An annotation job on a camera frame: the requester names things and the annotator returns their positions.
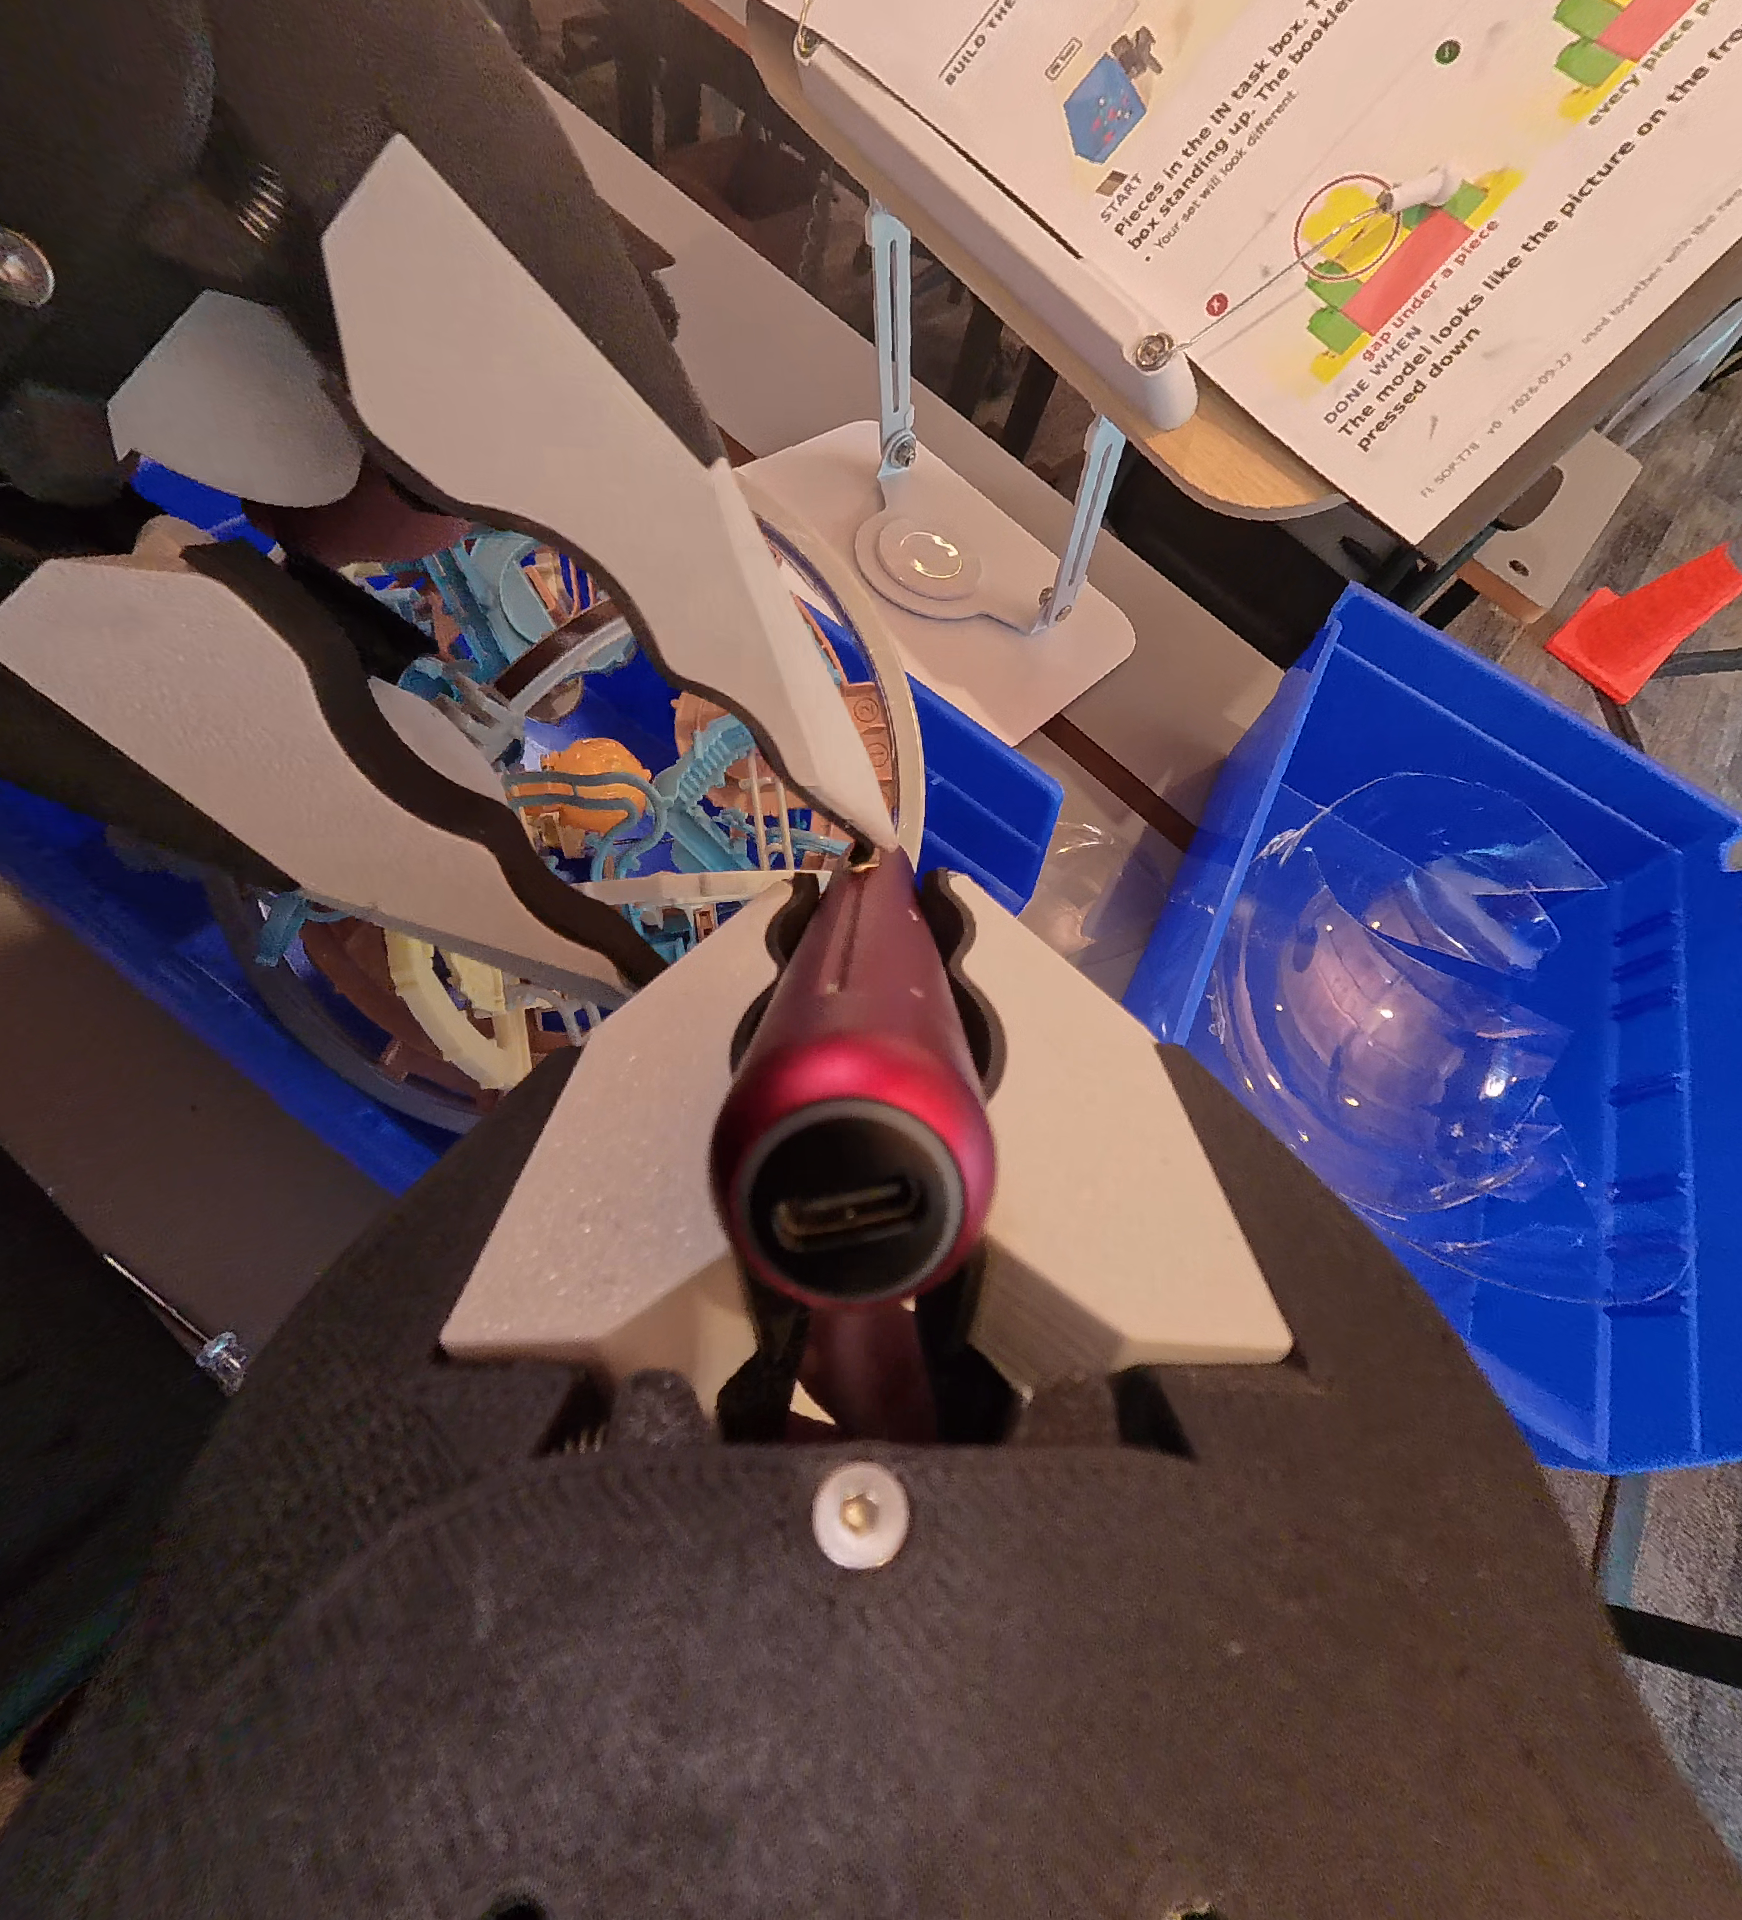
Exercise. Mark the red electric screwdriver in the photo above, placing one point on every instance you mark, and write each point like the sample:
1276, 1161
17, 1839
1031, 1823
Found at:
857, 1022

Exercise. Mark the blue plastic bin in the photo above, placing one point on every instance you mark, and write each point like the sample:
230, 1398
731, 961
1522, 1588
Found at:
1695, 1127
961, 796

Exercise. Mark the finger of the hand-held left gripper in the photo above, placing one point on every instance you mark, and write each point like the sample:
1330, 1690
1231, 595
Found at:
540, 391
213, 706

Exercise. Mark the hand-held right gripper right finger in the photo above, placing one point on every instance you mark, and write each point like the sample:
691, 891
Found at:
1127, 1201

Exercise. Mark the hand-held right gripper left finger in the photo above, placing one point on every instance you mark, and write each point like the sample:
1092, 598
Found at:
586, 1201

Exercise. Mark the clear plastic dome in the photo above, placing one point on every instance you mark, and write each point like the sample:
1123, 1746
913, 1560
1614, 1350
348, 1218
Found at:
1109, 900
1411, 1022

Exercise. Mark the white document stand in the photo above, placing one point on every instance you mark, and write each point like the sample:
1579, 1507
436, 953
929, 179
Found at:
992, 662

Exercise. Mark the orange traffic cone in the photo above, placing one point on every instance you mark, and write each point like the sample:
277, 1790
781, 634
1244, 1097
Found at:
1635, 630

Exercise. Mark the instruction sheet board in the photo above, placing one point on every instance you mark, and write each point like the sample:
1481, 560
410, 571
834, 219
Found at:
1486, 226

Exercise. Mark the clear ball maze puzzle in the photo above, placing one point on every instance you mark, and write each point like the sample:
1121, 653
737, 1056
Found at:
617, 796

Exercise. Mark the black wrist rest pad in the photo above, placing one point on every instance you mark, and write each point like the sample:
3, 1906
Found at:
1, 1425

